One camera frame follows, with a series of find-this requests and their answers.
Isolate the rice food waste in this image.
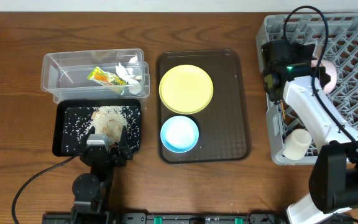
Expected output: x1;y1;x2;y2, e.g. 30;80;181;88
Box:
61;105;141;154

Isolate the green snack wrapper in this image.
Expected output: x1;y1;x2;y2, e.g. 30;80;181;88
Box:
87;67;127;86

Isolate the light blue bowl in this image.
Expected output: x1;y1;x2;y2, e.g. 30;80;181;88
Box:
160;116;200;154

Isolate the white tissue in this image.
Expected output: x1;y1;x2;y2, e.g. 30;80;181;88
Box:
115;56;142;95

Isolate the white cup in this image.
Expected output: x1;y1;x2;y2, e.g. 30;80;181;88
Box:
283;129;312;161

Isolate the white pink round bowl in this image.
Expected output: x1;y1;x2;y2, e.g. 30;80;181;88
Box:
318;60;337;95

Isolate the wooden chopstick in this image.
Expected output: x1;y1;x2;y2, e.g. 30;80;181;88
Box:
280;101;286;120

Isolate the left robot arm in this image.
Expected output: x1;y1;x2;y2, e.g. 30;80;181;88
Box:
67;126;134;223

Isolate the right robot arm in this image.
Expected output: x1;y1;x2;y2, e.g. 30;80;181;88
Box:
260;40;358;223

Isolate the black plastic waste tray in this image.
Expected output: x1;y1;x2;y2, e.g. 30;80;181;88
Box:
52;99;141;157

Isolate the clear plastic waste bin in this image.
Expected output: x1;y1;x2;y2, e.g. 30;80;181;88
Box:
41;49;150;103

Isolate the grey dishwasher rack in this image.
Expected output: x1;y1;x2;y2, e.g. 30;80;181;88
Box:
255;13;358;166

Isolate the yellow round plate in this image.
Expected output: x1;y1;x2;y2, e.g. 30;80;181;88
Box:
158;65;214;114

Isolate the dark brown serving tray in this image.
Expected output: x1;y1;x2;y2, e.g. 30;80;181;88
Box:
156;49;251;164

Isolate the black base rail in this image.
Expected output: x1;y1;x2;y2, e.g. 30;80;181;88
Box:
42;212;286;224

